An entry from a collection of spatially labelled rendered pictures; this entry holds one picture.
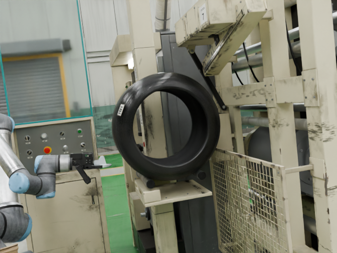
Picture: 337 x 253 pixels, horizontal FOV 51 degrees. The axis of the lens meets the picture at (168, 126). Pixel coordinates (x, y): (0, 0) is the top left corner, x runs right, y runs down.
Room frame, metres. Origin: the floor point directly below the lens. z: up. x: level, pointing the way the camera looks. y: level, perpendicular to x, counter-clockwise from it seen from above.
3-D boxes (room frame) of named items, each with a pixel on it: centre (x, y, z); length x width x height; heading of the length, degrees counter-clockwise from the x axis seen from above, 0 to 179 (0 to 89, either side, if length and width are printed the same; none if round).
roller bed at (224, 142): (2.30, -0.30, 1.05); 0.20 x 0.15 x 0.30; 13
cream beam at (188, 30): (1.94, -0.29, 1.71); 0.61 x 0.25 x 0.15; 13
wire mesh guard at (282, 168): (1.85, -0.34, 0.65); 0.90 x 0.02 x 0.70; 13
